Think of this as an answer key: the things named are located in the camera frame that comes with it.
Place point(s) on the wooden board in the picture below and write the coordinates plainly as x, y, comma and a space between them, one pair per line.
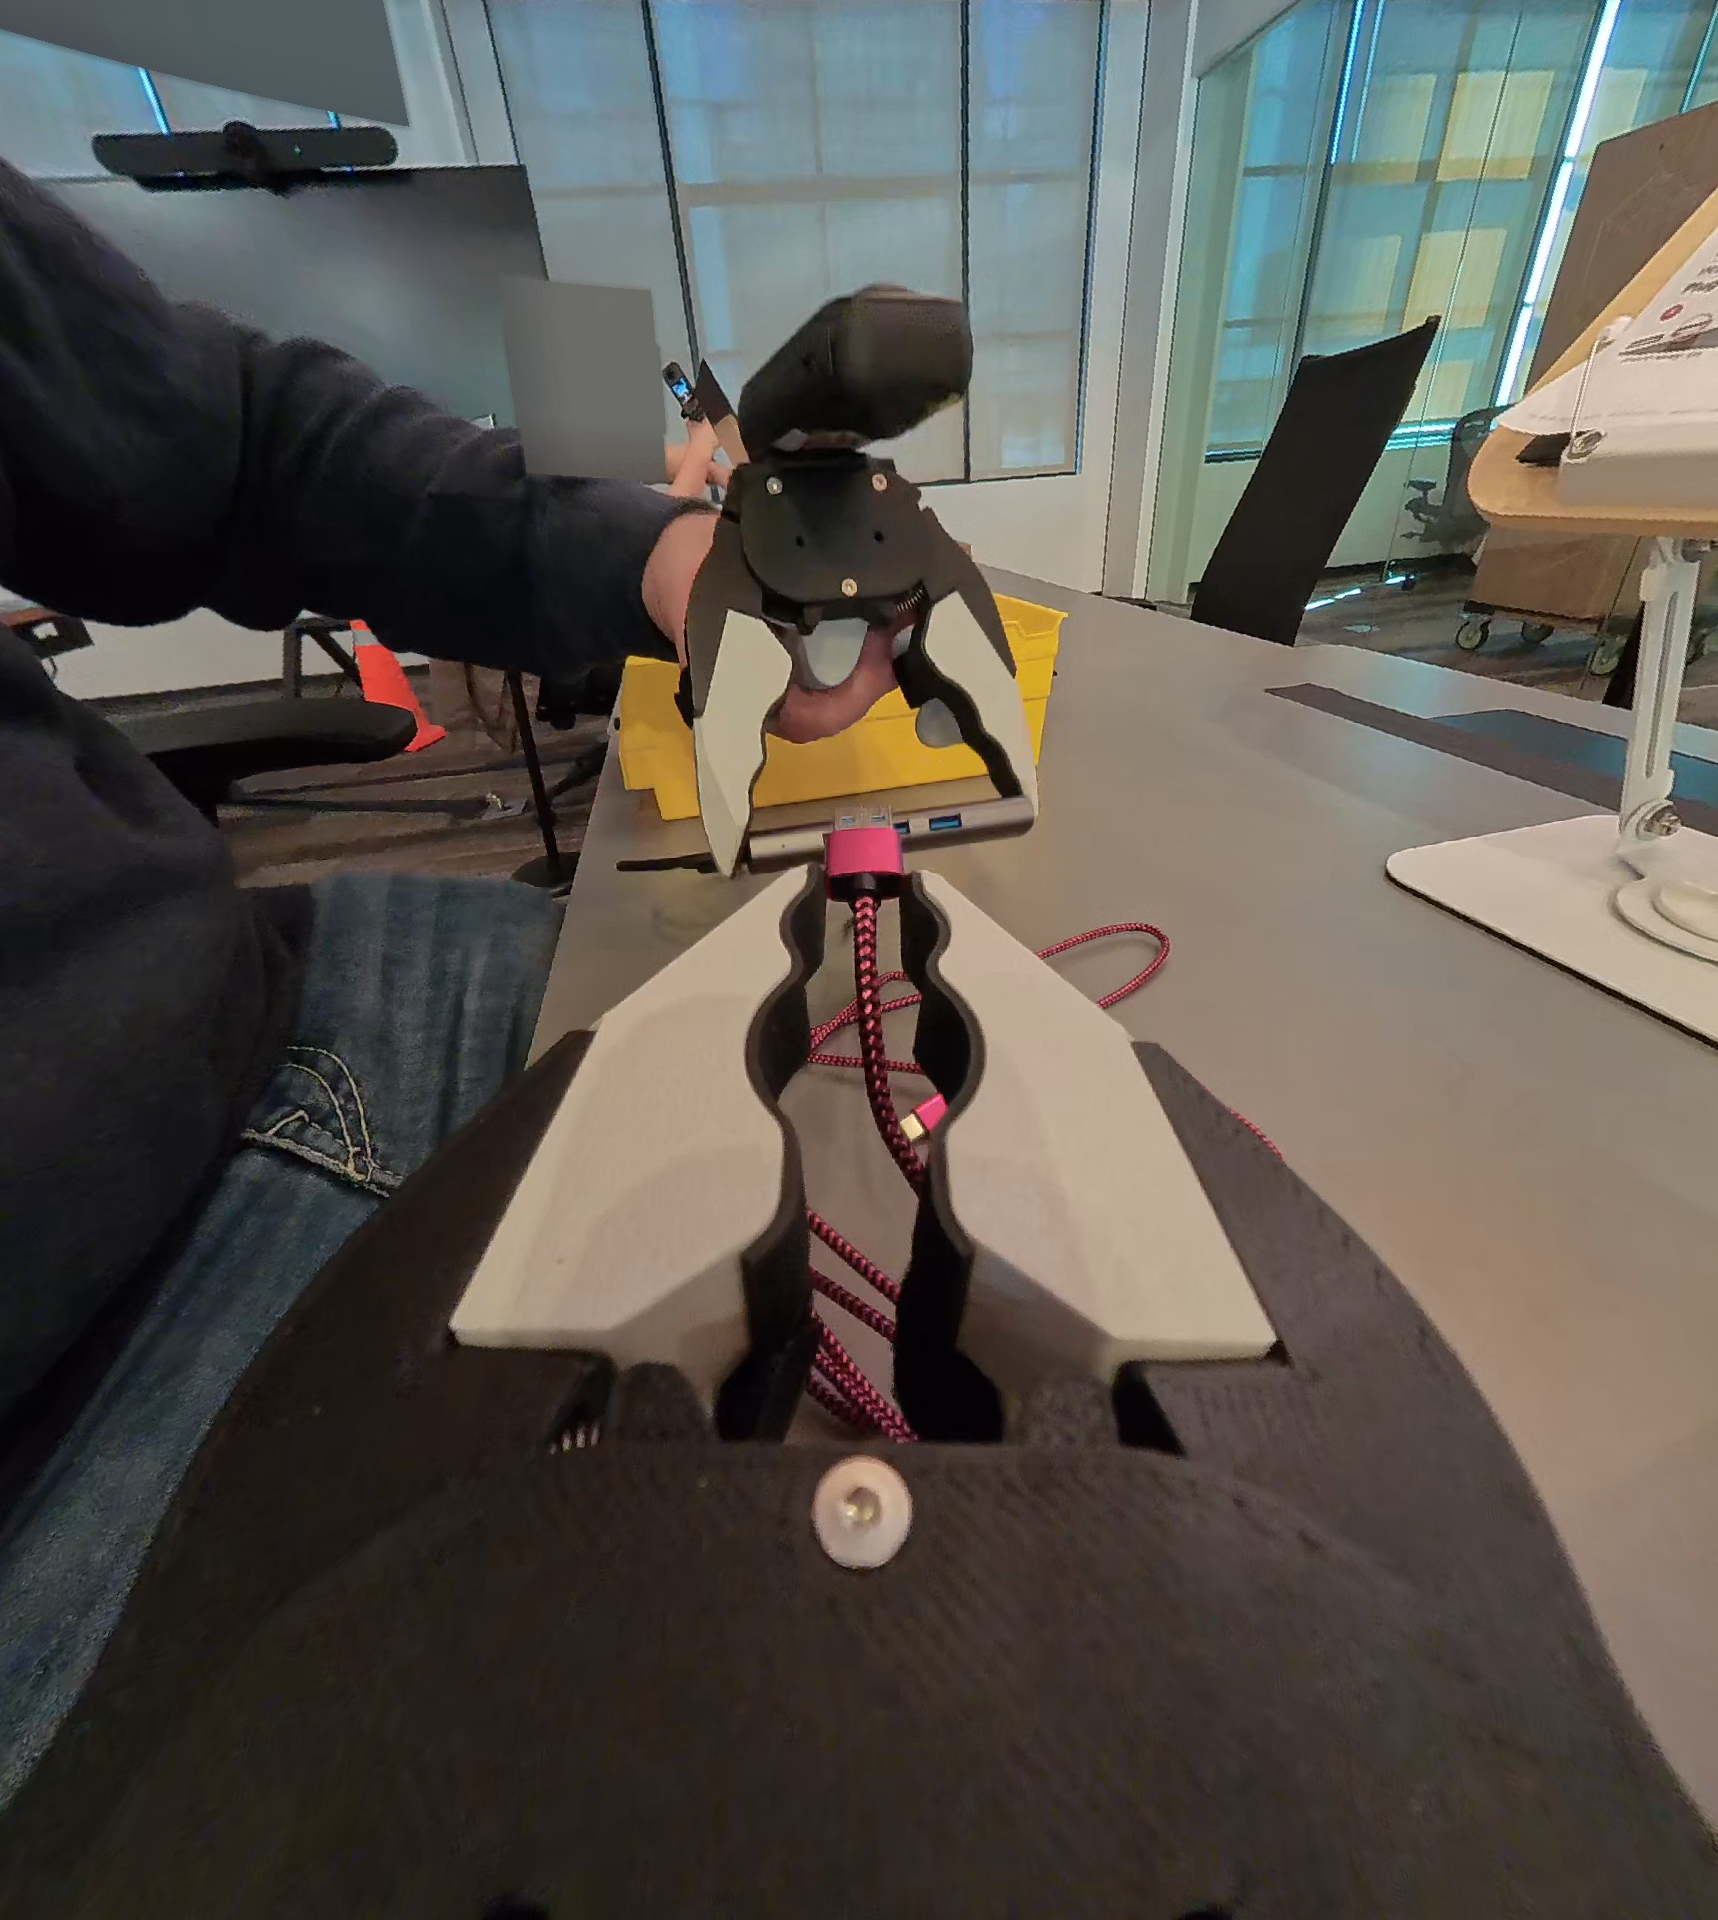
1521, 497

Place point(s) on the wheeled dolly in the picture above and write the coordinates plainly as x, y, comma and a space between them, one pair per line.
1532, 630

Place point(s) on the white document stand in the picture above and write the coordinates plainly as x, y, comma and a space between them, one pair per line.
1489, 886

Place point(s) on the black office chair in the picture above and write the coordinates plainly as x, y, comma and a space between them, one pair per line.
273, 735
1308, 497

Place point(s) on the black display screen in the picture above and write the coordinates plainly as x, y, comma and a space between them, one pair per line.
348, 272

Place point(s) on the yellow bin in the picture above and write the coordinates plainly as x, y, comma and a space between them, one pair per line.
859, 766

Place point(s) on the grey usb hub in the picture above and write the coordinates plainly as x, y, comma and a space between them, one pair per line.
981, 817

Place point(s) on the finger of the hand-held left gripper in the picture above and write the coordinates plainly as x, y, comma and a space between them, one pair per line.
733, 735
985, 675

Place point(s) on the grey mesh office chair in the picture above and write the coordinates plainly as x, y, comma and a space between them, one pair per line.
1451, 479

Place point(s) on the black video bar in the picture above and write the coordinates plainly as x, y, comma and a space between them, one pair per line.
246, 152

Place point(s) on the black floor stand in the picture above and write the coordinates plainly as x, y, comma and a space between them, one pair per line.
538, 766

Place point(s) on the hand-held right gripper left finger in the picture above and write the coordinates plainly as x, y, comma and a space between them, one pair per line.
618, 1187

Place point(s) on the black table frame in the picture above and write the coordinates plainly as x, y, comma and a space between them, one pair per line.
298, 663

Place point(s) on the black table cover plate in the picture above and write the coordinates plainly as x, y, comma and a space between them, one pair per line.
1521, 749

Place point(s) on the person's leg in jeans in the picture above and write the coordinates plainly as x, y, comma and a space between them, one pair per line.
348, 1020

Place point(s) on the person's left forearm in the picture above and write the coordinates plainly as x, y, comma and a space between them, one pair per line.
424, 497

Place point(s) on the person's left hand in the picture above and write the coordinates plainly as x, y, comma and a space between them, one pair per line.
828, 715

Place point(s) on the orange traffic cone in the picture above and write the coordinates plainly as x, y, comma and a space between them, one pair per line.
394, 690

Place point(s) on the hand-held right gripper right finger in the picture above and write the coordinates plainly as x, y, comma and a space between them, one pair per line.
1096, 1198

